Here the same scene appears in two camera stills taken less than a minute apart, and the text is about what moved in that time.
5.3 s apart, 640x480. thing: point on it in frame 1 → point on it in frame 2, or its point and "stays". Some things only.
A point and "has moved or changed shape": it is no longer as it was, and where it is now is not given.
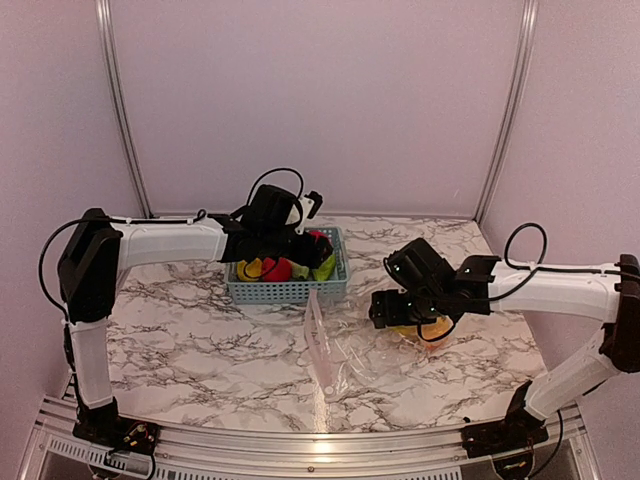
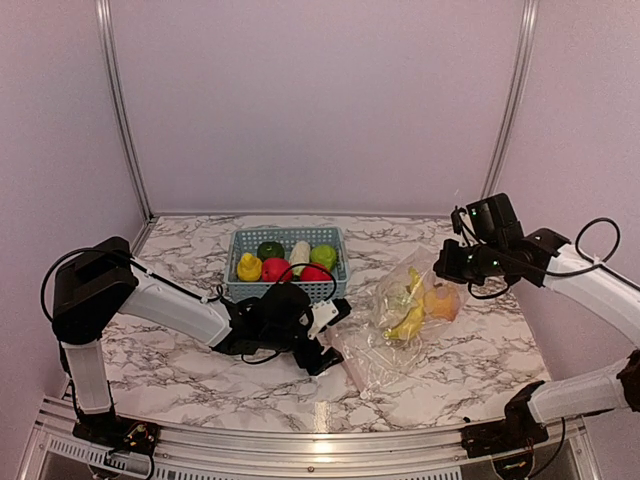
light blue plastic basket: [331, 289] stays
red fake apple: [282, 271] stays
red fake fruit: [328, 247] → [311, 273]
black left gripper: [302, 255] → [307, 360]
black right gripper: [387, 313] → [446, 263]
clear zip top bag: [351, 359] has moved or changed shape
